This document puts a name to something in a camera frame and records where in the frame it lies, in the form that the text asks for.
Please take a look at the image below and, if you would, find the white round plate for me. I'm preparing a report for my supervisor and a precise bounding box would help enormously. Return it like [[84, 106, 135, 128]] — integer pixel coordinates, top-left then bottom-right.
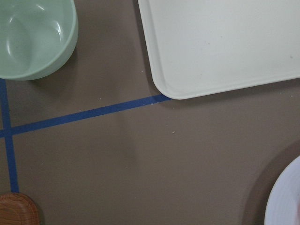
[[264, 157, 300, 225]]

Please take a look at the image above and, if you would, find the wooden cutting board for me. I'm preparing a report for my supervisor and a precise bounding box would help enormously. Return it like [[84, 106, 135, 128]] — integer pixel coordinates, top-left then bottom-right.
[[0, 193, 41, 225]]

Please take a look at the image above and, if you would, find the cream bear tray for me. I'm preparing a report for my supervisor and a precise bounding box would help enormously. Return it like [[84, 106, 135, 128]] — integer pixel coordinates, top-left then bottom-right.
[[138, 0, 300, 99]]

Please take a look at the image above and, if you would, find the green bowl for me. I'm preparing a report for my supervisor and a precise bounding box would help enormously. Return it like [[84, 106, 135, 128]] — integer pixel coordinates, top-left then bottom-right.
[[0, 0, 79, 81]]

